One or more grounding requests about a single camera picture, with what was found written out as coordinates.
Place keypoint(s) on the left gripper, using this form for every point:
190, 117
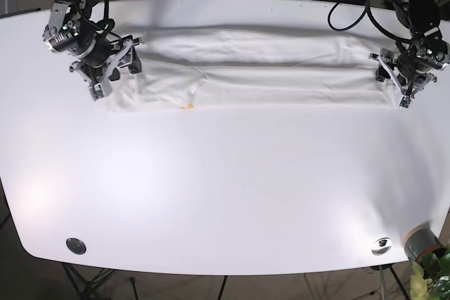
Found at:
408, 67

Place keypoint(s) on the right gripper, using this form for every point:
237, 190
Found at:
99, 52

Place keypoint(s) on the white printed T-shirt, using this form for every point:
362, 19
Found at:
229, 67

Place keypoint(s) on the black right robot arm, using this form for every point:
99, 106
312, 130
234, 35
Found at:
97, 8

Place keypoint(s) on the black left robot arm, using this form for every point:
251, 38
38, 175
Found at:
415, 15

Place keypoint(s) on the grey plant pot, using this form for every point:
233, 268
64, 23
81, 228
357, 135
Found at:
421, 241

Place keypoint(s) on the left silver table grommet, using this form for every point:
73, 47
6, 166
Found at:
76, 246

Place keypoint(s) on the silver table grommet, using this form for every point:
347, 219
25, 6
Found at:
76, 246
381, 246

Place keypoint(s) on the right silver table grommet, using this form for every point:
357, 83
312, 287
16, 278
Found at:
381, 246

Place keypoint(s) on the green potted plant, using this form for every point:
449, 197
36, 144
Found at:
430, 278

